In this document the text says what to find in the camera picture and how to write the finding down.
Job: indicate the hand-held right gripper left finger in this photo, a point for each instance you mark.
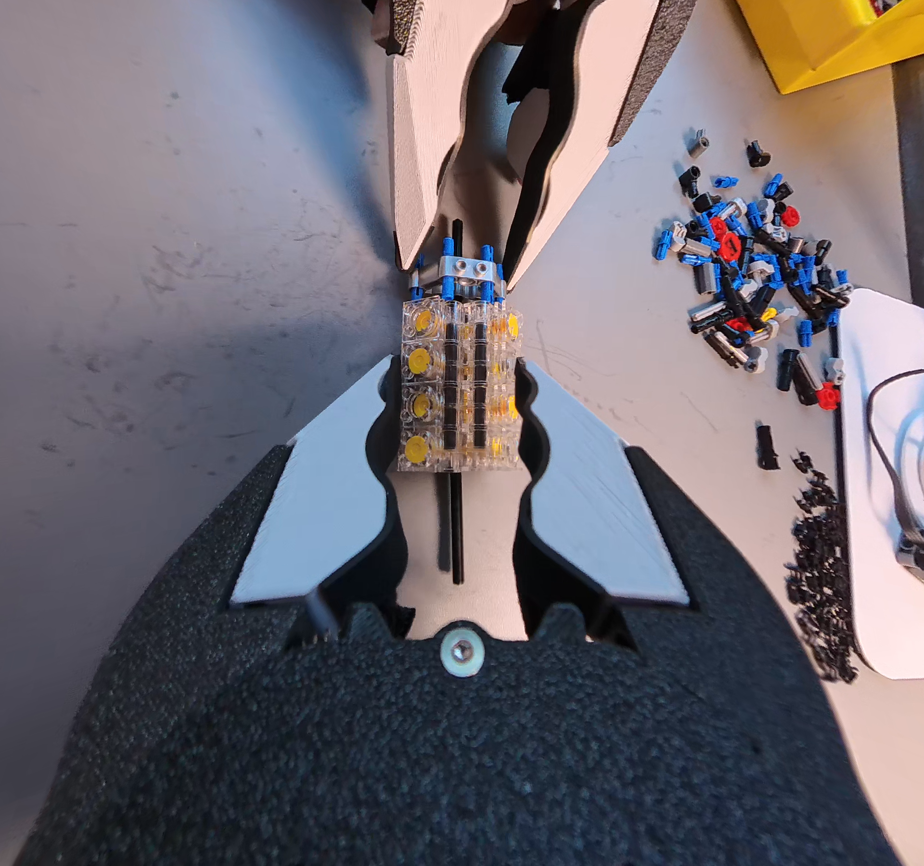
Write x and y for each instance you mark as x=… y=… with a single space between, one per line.
x=317 y=519

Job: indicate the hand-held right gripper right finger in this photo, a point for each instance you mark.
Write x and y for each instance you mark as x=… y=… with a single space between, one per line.
x=606 y=519

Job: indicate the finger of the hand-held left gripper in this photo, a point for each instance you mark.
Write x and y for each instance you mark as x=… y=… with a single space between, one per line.
x=440 y=50
x=606 y=86

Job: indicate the black axle rod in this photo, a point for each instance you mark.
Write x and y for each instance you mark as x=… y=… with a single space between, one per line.
x=457 y=534

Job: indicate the clear block with yellow pistons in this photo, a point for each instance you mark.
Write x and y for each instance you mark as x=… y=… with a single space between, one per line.
x=422 y=404

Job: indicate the blue connector pin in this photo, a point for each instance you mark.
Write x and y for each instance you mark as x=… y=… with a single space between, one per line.
x=487 y=259
x=447 y=252
x=500 y=281
x=418 y=281

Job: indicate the grey beam frame with holes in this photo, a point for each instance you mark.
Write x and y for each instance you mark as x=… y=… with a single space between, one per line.
x=465 y=270

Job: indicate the yellow plastic bin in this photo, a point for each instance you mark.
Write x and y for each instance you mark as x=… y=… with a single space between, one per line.
x=801 y=14

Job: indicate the black pin connector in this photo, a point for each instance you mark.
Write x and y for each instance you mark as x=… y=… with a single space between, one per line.
x=766 y=447

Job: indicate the pile of black pins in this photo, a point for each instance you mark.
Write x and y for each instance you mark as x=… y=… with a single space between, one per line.
x=823 y=577

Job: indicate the pile of mixed building parts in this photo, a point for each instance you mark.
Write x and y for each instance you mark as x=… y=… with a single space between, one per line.
x=751 y=274

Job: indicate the white and wooden book stand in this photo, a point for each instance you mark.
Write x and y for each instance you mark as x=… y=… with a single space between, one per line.
x=881 y=606

